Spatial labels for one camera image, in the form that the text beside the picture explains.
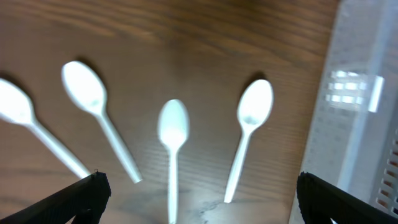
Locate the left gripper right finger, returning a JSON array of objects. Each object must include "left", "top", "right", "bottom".
[{"left": 296, "top": 172, "right": 397, "bottom": 224}]

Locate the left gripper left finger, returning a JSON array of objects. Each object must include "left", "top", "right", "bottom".
[{"left": 1, "top": 172, "right": 111, "bottom": 224}]

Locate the white plastic spoon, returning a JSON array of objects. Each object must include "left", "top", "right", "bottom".
[
  {"left": 1, "top": 78, "right": 91, "bottom": 179},
  {"left": 157, "top": 99, "right": 190, "bottom": 224},
  {"left": 62, "top": 60, "right": 142, "bottom": 183},
  {"left": 224, "top": 79, "right": 274, "bottom": 203}
]

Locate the clear plastic basket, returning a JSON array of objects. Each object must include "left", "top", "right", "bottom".
[{"left": 301, "top": 0, "right": 397, "bottom": 220}]

